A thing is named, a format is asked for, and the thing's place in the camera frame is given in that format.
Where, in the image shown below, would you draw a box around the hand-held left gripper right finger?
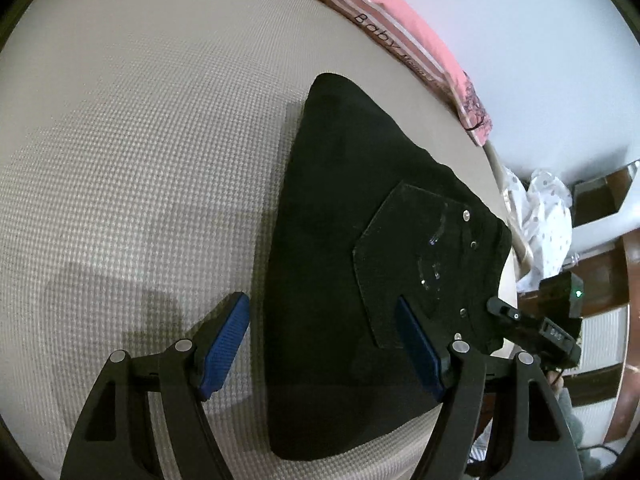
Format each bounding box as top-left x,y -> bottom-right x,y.
394,296 -> 586,480

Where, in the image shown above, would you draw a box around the beige bed sheet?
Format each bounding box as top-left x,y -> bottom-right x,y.
0,0 -> 521,480

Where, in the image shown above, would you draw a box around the black cable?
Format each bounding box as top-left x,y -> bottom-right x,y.
582,437 -> 635,466

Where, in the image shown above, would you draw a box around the black pants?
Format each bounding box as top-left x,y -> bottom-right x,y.
262,72 -> 513,461

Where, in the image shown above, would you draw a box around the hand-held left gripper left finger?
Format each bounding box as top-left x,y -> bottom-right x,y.
60,291 -> 251,480

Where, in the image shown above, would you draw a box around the white dotted cloth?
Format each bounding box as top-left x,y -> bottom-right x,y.
500,167 -> 573,293

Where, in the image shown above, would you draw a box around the grey-green clothing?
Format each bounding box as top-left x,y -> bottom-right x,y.
547,374 -> 585,456

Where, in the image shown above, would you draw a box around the brown wooden furniture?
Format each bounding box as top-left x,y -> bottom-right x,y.
517,160 -> 640,406

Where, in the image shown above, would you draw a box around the beige satin cloth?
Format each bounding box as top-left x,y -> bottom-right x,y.
482,142 -> 533,273

